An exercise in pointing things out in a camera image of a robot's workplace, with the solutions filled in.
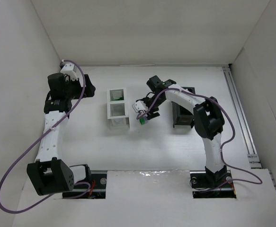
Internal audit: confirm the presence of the black two-cell container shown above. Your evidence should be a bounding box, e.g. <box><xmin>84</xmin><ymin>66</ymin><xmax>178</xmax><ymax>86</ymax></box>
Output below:
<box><xmin>171</xmin><ymin>86</ymin><xmax>197</xmax><ymax>129</ymax></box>

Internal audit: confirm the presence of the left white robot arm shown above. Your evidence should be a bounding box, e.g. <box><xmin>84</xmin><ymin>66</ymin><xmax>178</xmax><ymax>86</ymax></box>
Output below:
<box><xmin>27</xmin><ymin>73</ymin><xmax>96</xmax><ymax>196</ymax></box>

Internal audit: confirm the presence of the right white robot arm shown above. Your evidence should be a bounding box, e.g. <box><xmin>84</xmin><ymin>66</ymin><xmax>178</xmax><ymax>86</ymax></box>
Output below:
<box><xmin>133</xmin><ymin>76</ymin><xmax>227</xmax><ymax>188</ymax></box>

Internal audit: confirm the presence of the white two-cell container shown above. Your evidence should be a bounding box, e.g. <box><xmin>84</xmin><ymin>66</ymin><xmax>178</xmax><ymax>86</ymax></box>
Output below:
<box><xmin>107</xmin><ymin>87</ymin><xmax>130</xmax><ymax>129</ymax></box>

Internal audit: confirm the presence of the white foam front board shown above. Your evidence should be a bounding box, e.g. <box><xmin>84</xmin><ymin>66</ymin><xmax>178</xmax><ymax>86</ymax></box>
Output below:
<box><xmin>13</xmin><ymin>169</ymin><xmax>276</xmax><ymax>227</ymax></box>

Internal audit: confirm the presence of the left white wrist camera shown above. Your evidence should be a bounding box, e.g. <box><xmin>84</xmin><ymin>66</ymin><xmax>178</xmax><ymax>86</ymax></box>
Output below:
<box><xmin>60</xmin><ymin>61</ymin><xmax>79</xmax><ymax>82</ymax></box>

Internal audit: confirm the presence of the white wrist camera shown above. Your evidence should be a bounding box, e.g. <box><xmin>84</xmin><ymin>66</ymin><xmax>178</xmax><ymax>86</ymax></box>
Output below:
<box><xmin>132</xmin><ymin>100</ymin><xmax>148</xmax><ymax>118</ymax></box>
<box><xmin>60</xmin><ymin>61</ymin><xmax>79</xmax><ymax>82</ymax></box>

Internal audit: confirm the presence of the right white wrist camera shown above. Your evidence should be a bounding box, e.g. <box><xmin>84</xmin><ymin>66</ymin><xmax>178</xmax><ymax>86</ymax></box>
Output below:
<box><xmin>132</xmin><ymin>100</ymin><xmax>148</xmax><ymax>118</ymax></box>

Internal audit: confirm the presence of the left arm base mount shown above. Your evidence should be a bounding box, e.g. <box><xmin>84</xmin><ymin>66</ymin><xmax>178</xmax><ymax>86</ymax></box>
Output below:
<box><xmin>62</xmin><ymin>171</ymin><xmax>107</xmax><ymax>200</ymax></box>

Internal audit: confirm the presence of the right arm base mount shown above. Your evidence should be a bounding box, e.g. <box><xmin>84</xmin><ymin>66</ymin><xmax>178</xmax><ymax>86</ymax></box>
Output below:
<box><xmin>189</xmin><ymin>170</ymin><xmax>237</xmax><ymax>199</ymax></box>

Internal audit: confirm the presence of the aluminium rail right side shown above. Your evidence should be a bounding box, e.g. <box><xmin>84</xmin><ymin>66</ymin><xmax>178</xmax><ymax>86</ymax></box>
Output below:
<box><xmin>222</xmin><ymin>65</ymin><xmax>262</xmax><ymax>169</ymax></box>

